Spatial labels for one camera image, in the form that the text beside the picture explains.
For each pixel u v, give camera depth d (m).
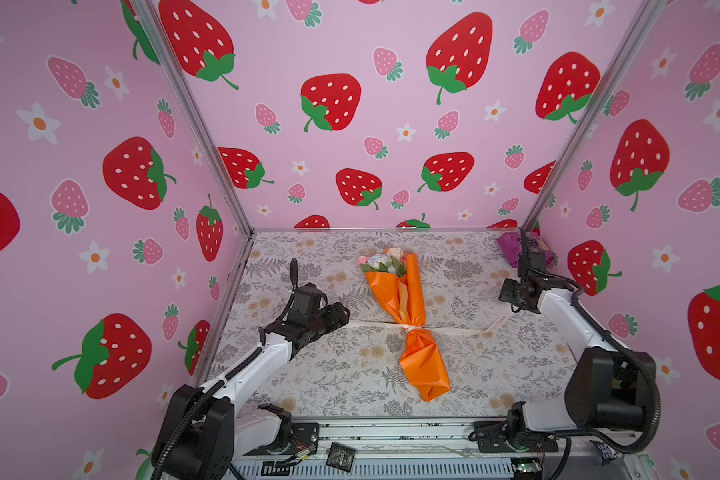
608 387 0.43
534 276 0.68
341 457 0.70
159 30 0.70
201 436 0.40
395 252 1.06
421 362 0.82
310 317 0.65
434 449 0.73
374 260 1.01
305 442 0.73
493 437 0.73
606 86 0.80
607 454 0.69
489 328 0.93
